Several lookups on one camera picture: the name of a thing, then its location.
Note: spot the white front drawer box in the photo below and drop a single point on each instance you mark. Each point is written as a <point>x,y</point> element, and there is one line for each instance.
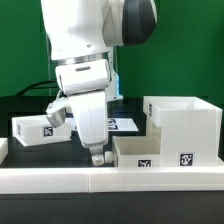
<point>134,151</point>

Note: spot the white drawer cabinet frame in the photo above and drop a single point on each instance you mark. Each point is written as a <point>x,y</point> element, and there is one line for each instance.
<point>187,129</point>

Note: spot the white barrier wall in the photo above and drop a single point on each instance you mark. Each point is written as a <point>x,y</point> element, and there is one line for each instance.
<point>106,179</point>
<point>3,149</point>

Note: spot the white drawer box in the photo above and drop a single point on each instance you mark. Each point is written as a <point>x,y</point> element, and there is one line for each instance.
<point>134,151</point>
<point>36,130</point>

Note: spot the white front barrier wall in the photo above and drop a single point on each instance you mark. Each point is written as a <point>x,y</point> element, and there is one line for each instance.
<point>106,179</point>

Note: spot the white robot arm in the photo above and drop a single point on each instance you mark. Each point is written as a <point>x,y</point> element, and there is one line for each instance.
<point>81,32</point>

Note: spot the white left barrier wall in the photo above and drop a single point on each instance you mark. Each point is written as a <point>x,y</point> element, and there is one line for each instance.
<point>3,149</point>

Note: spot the marker tag sheet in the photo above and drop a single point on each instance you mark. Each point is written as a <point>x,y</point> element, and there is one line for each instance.
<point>120,125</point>

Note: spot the white rear drawer box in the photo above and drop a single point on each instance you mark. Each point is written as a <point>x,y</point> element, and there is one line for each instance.
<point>36,130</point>

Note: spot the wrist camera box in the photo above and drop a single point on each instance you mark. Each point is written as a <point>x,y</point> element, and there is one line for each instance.
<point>57,111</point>

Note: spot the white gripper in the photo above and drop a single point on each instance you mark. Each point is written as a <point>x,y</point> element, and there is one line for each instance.
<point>85,86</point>

